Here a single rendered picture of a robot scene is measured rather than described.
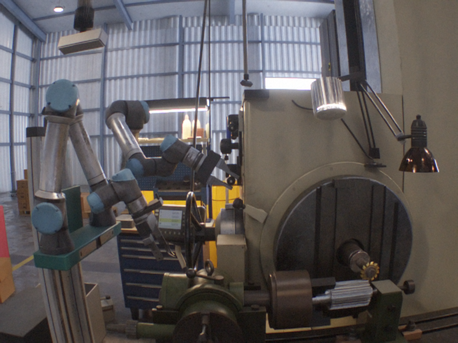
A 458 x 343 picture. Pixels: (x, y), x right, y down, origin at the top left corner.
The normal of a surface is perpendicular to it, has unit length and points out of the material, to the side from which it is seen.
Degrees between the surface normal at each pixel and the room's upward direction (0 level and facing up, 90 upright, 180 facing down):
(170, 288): 39
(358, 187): 90
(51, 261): 90
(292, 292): 51
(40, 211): 97
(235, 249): 90
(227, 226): 59
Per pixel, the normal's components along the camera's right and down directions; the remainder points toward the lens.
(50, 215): 0.34, 0.20
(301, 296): 0.00, -0.46
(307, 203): 0.01, 0.08
